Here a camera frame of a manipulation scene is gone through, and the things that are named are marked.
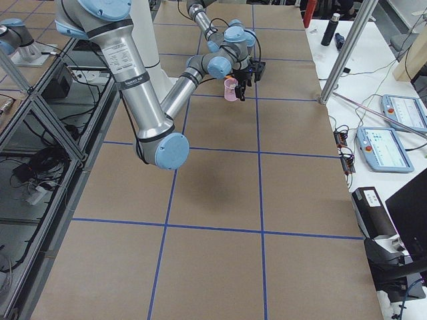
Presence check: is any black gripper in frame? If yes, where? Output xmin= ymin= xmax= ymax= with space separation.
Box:
xmin=234 ymin=59 xmax=266 ymax=101

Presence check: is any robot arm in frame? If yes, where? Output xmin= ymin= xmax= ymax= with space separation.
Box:
xmin=55 ymin=1 xmax=266 ymax=170
xmin=186 ymin=0 xmax=256 ymax=53

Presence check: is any pink mesh pen holder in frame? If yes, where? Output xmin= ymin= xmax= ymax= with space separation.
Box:
xmin=224 ymin=77 xmax=238 ymax=101

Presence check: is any black water bottle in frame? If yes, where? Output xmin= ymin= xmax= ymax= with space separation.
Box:
xmin=321 ymin=13 xmax=341 ymax=47

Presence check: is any red bottle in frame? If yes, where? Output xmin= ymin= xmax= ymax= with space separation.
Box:
xmin=303 ymin=0 xmax=318 ymax=29

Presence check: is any near teach pendant tablet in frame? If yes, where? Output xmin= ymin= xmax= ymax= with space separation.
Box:
xmin=356 ymin=127 xmax=414 ymax=173

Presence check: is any teach pendant tablet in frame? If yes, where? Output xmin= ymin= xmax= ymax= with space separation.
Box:
xmin=356 ymin=127 xmax=414 ymax=173
xmin=381 ymin=95 xmax=426 ymax=133

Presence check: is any far teach pendant tablet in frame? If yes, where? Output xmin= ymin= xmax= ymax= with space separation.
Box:
xmin=381 ymin=95 xmax=426 ymax=133

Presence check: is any black box with label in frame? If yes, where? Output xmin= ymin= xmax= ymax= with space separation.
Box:
xmin=352 ymin=187 xmax=396 ymax=240

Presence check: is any black monitor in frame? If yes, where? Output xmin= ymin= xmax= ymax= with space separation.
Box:
xmin=386 ymin=170 xmax=426 ymax=260

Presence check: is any aluminium frame post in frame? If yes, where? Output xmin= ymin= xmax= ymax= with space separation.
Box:
xmin=318 ymin=0 xmax=378 ymax=105

